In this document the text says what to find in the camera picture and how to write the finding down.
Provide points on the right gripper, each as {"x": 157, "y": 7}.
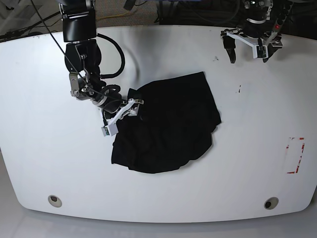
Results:
{"x": 113, "y": 103}

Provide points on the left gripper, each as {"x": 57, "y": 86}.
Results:
{"x": 264, "y": 31}

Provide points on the black T-shirt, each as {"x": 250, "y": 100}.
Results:
{"x": 173, "y": 126}

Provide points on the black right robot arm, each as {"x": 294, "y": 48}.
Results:
{"x": 83, "y": 58}

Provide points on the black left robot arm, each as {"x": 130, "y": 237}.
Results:
{"x": 258, "y": 11}

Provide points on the black power strip red light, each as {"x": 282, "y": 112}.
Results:
{"x": 281, "y": 17}

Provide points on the red tape rectangle marking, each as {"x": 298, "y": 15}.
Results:
{"x": 293, "y": 154}

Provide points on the black tripod rod on floor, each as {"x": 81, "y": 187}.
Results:
{"x": 19, "y": 32}

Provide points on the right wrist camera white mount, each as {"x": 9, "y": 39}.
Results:
{"x": 110, "y": 126}

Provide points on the left table cable grommet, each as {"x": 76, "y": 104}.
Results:
{"x": 54, "y": 201}

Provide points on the table cable grommet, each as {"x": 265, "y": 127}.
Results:
{"x": 271, "y": 203}
{"x": 54, "y": 201}

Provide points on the right table cable grommet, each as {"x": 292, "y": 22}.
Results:
{"x": 271, "y": 203}

